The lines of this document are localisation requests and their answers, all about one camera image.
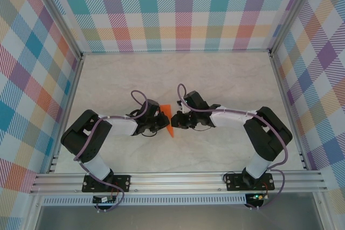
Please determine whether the aluminium frame bar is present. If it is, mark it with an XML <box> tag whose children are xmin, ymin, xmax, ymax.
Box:
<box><xmin>80</xmin><ymin>48</ymin><xmax>272</xmax><ymax>55</ymax></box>

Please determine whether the aluminium mounting rail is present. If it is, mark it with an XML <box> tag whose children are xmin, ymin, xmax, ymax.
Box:
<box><xmin>30</xmin><ymin>170</ymin><xmax>328</xmax><ymax>194</ymax></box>

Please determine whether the grey metal panel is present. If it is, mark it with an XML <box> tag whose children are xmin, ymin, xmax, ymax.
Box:
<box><xmin>34</xmin><ymin>205</ymin><xmax>324</xmax><ymax>230</ymax></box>

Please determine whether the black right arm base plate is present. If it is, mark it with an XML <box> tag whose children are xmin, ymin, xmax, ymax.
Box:
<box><xmin>225</xmin><ymin>173</ymin><xmax>275</xmax><ymax>192</ymax></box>

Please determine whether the perforated metal cable tray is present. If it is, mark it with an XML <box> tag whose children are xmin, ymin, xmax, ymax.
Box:
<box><xmin>43</xmin><ymin>197</ymin><xmax>247</xmax><ymax>206</ymax></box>

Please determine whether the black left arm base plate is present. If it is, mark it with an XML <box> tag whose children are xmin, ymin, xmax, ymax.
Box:
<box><xmin>82</xmin><ymin>175</ymin><xmax>132</xmax><ymax>192</ymax></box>

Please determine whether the orange paper sheet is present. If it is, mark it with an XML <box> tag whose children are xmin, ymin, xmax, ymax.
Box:
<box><xmin>160</xmin><ymin>104</ymin><xmax>176</xmax><ymax>138</ymax></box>

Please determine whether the circuit board with green light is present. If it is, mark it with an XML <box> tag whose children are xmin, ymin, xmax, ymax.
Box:
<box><xmin>249</xmin><ymin>193</ymin><xmax>269</xmax><ymax>201</ymax></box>

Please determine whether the circuit board with white connector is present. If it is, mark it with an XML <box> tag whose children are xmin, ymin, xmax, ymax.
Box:
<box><xmin>93</xmin><ymin>195</ymin><xmax>116</xmax><ymax>204</ymax></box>

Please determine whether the aluminium side rail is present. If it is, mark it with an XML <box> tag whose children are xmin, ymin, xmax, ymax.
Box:
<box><xmin>268</xmin><ymin>52</ymin><xmax>311</xmax><ymax>171</ymax></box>
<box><xmin>47</xmin><ymin>54</ymin><xmax>86</xmax><ymax>174</ymax></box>

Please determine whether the aluminium frame post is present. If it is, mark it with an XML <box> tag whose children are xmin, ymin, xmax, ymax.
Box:
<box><xmin>31</xmin><ymin>0</ymin><xmax>84</xmax><ymax>60</ymax></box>
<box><xmin>268</xmin><ymin>0</ymin><xmax>319</xmax><ymax>55</ymax></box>

